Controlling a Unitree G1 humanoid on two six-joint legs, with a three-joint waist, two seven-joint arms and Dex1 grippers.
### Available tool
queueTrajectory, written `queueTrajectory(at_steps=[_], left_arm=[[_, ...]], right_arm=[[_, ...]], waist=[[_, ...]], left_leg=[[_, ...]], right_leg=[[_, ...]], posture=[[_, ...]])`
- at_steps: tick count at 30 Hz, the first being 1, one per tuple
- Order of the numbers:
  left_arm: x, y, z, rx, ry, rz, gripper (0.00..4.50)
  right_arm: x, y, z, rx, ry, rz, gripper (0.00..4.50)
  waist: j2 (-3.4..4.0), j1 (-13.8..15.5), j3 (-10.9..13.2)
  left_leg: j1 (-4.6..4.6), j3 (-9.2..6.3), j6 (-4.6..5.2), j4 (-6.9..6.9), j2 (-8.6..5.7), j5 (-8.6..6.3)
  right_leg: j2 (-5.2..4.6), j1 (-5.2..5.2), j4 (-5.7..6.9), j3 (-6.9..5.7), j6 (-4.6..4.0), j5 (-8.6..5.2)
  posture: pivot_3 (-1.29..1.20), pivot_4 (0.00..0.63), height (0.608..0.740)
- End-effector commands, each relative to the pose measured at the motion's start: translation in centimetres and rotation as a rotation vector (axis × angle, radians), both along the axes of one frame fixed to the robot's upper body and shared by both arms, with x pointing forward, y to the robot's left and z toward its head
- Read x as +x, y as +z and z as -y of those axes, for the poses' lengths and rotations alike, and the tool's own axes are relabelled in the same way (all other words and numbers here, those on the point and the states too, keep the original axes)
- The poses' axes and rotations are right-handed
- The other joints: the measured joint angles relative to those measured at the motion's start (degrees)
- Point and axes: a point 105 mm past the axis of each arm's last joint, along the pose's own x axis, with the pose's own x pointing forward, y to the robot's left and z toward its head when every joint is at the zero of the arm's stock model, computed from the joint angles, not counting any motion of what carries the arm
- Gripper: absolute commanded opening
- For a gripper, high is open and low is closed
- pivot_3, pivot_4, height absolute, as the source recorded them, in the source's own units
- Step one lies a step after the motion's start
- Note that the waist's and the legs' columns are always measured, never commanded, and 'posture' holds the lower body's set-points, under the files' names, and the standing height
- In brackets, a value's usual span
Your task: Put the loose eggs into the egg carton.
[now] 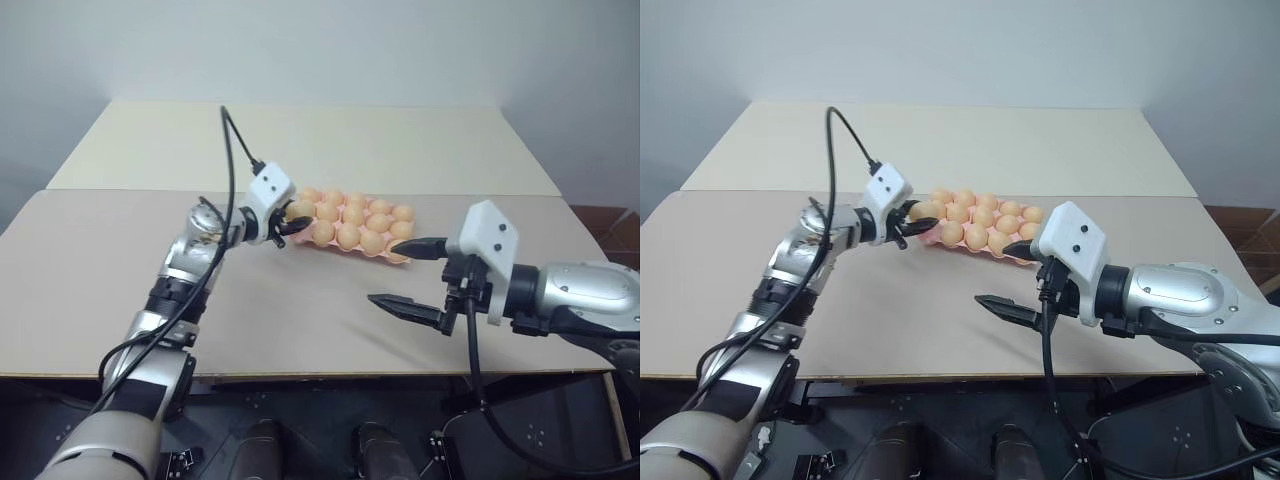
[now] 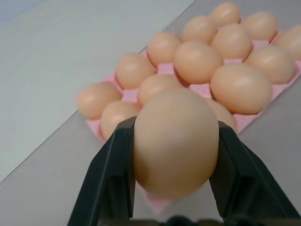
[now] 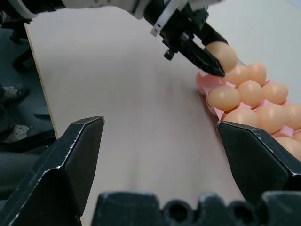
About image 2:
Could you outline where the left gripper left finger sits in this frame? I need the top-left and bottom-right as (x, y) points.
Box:
(67, 116), (138, 226)

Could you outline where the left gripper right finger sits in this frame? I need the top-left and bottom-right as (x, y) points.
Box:
(208, 120), (301, 226)

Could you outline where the beige egg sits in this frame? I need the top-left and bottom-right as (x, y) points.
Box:
(240, 11), (278, 42)
(115, 52), (157, 89)
(133, 89), (221, 200)
(244, 45), (296, 85)
(203, 97), (237, 134)
(100, 100), (143, 142)
(208, 1), (242, 28)
(138, 74), (185, 106)
(181, 15), (218, 45)
(211, 23), (252, 59)
(210, 63), (274, 115)
(272, 24), (301, 61)
(174, 40), (223, 84)
(76, 82), (123, 120)
(147, 32), (182, 67)

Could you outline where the pink egg tray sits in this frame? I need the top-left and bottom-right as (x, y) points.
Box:
(84, 15), (301, 212)

